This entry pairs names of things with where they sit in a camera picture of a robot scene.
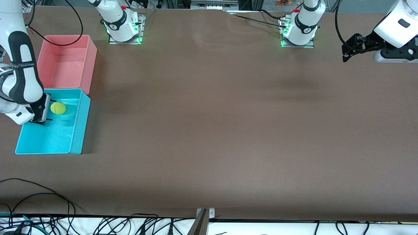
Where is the yellow-green tennis ball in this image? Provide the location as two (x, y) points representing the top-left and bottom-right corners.
(50, 102), (68, 115)

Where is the blue plastic bin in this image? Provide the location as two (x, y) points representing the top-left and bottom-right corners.
(15, 88), (91, 155)

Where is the pink plastic bin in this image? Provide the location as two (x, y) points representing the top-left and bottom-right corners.
(36, 35), (98, 95)

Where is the grey power strip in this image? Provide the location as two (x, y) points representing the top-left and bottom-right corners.
(190, 0), (239, 10)

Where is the grey metal bar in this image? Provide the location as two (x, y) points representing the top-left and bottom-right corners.
(188, 209), (209, 235)

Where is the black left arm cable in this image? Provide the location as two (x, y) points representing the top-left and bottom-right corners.
(335, 0), (360, 51)

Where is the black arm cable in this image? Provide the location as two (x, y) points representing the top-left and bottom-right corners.
(335, 0), (360, 51)
(24, 0), (83, 46)

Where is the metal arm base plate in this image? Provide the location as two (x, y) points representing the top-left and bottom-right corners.
(108, 13), (146, 45)
(279, 16), (315, 49)

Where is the long black cable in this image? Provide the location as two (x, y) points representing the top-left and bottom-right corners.
(0, 178), (85, 229)

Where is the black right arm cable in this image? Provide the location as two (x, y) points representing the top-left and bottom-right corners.
(24, 0), (83, 46)

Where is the teal cable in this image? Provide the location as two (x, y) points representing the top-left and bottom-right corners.
(0, 213), (44, 234)

